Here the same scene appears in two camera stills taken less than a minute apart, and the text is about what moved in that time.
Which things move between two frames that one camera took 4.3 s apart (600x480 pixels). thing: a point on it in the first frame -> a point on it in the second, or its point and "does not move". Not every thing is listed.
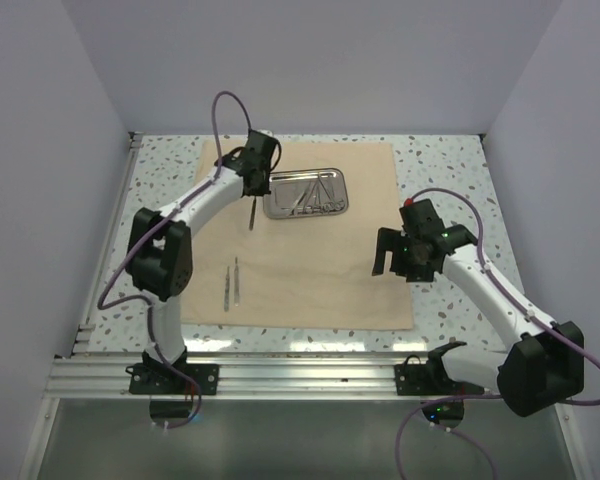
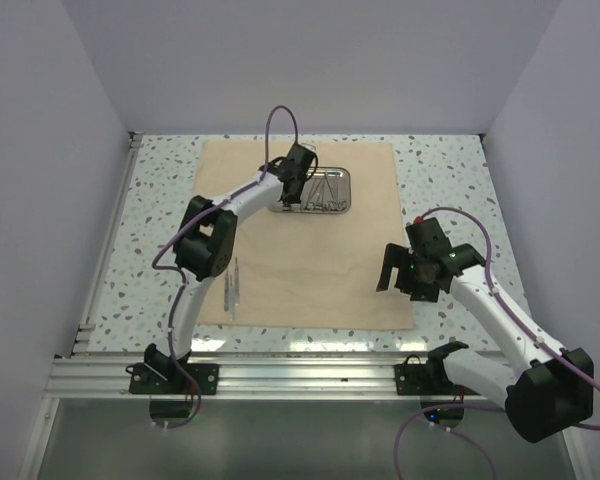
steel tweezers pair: x=252 y=213 -> x=231 y=298
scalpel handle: x=227 y=290 does not move
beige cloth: x=250 y=269 does not move
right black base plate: x=431 y=378 does not move
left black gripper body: x=264 y=185 -> x=302 y=179
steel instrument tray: x=306 y=193 does not move
